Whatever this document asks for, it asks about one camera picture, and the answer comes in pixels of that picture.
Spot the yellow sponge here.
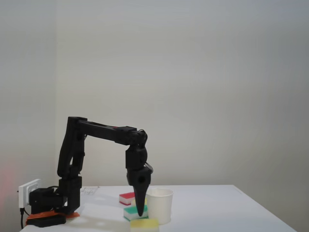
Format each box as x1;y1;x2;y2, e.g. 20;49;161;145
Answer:
131;197;148;206
130;218;160;232

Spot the green sponge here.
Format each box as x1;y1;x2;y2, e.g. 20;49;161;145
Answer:
123;204;149;222

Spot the orange clamp piece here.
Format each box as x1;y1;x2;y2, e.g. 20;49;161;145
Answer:
26;210;81;220

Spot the black power cable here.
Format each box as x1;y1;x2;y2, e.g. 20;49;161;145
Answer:
19;207;31;230

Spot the white paper cup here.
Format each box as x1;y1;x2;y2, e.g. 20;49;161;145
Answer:
145;188;174;225

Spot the red sponge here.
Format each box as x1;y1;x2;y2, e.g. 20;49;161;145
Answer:
119;192;136;205

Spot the black clamp base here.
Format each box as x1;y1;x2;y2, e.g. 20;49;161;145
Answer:
26;214;67;228

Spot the white power strip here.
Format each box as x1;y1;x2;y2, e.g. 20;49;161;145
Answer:
18;178;42;209

